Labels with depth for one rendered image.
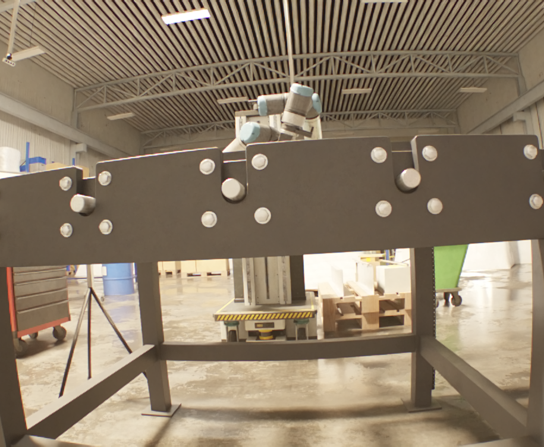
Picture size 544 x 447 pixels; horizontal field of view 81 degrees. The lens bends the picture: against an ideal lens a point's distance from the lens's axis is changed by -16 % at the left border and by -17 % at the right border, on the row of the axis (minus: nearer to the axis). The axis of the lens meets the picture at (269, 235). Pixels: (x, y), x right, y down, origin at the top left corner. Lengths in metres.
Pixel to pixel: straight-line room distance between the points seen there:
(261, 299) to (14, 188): 2.22
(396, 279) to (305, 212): 2.67
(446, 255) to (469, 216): 3.24
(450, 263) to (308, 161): 3.39
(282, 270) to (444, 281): 1.88
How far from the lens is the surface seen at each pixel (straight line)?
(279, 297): 2.80
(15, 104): 14.58
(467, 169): 0.70
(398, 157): 0.69
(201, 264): 9.77
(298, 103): 1.49
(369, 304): 3.19
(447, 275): 3.98
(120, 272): 6.78
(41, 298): 3.29
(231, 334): 2.60
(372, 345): 1.64
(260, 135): 2.11
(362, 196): 0.64
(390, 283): 3.25
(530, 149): 0.76
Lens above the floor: 0.76
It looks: 1 degrees up
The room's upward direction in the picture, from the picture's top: 3 degrees counter-clockwise
